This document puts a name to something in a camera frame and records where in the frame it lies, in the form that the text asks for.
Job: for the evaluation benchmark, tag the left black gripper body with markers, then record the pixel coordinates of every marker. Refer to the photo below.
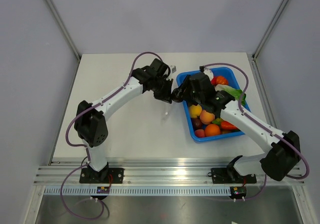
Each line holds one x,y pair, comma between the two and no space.
157,79

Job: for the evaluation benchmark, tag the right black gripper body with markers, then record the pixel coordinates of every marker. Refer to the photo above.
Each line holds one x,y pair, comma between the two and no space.
195,98

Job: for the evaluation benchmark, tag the black eggplant toy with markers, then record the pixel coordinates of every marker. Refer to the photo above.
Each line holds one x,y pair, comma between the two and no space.
176,95

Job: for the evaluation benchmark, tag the clear zip top bag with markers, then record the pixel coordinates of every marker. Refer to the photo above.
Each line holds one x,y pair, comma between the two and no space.
165,110

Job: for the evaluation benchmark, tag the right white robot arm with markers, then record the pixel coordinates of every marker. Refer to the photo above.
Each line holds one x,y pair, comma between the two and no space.
280,149

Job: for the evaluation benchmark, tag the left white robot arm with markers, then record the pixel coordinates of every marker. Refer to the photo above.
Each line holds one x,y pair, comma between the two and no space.
91,125

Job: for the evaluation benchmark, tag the orange persimmon toy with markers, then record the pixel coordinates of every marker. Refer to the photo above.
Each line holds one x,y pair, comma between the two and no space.
221,80

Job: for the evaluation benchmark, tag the dark purple plum toy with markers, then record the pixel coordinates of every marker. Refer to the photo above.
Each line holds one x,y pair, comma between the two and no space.
196,123

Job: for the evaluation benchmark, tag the green cabbage toy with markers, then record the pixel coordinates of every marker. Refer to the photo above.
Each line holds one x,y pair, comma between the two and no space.
236,93

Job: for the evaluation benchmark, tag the orange fruit toy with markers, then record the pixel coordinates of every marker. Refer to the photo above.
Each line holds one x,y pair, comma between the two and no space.
212,130

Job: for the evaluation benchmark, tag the red carrot toy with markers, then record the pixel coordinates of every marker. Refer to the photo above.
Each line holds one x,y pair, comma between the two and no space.
225,125

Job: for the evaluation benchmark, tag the small pink peach toy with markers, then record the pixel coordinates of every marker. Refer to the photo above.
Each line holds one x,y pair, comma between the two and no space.
200,133

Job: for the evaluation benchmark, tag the blue plastic bin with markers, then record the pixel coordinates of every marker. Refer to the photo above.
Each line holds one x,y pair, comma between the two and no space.
218,71

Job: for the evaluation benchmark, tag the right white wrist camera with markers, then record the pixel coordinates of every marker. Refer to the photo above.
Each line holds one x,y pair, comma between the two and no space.
209,73

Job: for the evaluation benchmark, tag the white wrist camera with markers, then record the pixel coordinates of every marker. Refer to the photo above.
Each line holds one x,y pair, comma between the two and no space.
173,68
209,73

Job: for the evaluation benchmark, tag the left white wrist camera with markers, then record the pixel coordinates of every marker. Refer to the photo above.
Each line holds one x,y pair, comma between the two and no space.
173,68

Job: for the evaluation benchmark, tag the aluminium mounting rail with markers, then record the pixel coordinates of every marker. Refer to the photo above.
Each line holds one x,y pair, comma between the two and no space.
137,172

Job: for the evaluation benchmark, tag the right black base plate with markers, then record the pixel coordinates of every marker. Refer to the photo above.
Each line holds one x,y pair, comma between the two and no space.
224,175

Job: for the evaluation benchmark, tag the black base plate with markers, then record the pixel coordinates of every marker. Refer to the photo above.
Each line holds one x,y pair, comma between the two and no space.
116,175
224,175

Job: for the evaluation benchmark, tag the white slotted cable duct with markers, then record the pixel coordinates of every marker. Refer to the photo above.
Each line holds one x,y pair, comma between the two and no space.
218,191

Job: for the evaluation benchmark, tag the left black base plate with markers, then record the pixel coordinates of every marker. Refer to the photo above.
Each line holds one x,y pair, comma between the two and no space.
116,175

